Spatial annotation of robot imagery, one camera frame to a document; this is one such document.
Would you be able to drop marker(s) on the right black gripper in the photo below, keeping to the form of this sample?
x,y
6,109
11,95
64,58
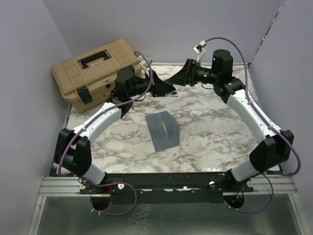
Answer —
x,y
186,76

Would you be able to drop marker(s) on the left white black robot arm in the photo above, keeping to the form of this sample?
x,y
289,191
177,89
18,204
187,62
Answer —
x,y
73,148

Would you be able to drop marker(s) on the white glue stick cap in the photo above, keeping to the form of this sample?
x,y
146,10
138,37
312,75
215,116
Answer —
x,y
194,113

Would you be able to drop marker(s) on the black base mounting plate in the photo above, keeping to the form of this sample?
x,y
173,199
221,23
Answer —
x,y
166,188

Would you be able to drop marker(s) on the tan plastic toolbox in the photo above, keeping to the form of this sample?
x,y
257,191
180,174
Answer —
x,y
87,80

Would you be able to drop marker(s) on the aluminium frame rail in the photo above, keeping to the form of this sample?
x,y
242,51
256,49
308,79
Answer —
x,y
69,186

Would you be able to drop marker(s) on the grey paper envelope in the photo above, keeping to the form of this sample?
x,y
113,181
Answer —
x,y
164,130

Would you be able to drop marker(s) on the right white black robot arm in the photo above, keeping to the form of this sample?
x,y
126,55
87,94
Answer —
x,y
273,144

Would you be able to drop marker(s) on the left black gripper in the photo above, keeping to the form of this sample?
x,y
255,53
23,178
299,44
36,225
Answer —
x,y
160,87

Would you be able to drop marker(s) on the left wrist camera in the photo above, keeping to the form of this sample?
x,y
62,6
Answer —
x,y
145,63

